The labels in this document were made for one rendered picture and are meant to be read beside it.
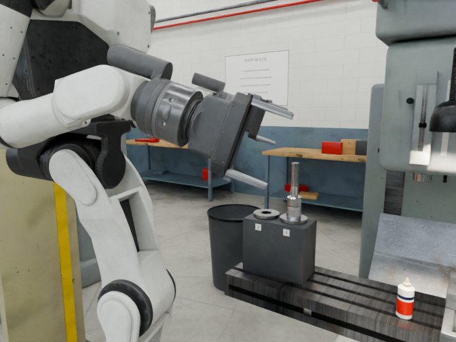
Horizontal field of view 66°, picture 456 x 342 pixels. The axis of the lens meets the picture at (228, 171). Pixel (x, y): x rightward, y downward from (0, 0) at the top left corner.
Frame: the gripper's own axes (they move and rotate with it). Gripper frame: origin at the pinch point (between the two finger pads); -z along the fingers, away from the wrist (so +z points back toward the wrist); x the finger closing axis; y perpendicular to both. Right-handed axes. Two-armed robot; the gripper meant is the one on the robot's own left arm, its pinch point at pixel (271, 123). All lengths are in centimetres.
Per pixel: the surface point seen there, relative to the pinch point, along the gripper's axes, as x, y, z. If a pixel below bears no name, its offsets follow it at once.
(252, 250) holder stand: -43.1, 1.5, -8.9
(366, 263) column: -44, 23, -57
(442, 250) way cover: -23, 8, -71
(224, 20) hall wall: 59, 542, 88
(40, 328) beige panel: -151, 42, 75
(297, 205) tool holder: -22.4, 1.3, -17.1
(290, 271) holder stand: -42.0, -5.4, -21.9
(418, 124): 14.0, -21.9, -29.5
